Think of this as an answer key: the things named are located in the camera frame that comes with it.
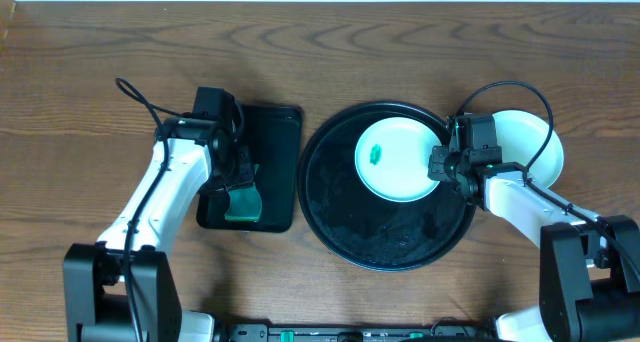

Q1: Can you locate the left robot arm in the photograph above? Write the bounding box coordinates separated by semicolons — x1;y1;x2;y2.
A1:
63;117;263;341

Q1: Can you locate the round black serving tray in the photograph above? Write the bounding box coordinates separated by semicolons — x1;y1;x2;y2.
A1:
297;101;475;271

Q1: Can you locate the mint green plate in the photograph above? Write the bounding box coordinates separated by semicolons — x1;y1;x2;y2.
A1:
354;117;441;203
493;110;564;188

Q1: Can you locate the dark rectangular sponge tray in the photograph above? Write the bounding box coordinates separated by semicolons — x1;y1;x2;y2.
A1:
196;106;302;233

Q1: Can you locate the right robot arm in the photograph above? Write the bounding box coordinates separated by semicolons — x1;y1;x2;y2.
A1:
429;146;639;341

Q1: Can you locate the green scrubbing sponge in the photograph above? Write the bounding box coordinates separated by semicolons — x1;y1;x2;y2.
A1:
225;185;262;223

